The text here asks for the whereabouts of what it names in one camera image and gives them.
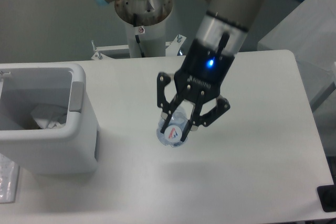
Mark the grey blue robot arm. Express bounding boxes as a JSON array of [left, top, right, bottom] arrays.
[[95, 0, 264, 147]]

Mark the white covered side table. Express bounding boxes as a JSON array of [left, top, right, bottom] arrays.
[[257, 0, 335, 111]]

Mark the white left base bracket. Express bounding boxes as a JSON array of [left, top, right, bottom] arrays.
[[91, 40, 130, 60]]

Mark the white plastic wrapper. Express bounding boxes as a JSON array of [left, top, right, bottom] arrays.
[[30, 104, 68, 130]]

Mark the black device at table edge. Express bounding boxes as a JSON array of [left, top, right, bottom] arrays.
[[317, 185, 335, 212]]

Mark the crushed clear plastic bottle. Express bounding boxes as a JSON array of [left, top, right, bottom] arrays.
[[156, 106, 188, 147]]

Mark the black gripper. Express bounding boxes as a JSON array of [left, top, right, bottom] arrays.
[[157, 39, 235, 142]]

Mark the white base bracket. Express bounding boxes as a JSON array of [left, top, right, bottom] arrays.
[[165, 34, 186, 56], [91, 40, 130, 60]]

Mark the white right base bracket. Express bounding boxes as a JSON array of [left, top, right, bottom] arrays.
[[165, 34, 186, 56]]

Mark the white trash can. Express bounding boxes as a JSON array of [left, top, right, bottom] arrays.
[[1, 63, 99, 174]]

